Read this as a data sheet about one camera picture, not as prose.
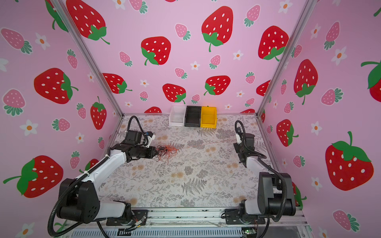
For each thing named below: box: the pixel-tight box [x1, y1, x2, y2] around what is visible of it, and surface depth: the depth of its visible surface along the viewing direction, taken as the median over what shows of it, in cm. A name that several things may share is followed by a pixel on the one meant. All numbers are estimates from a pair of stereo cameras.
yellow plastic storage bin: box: [200, 105, 218, 129], surface depth 117 cm
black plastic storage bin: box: [184, 105, 202, 128], surface depth 113 cm
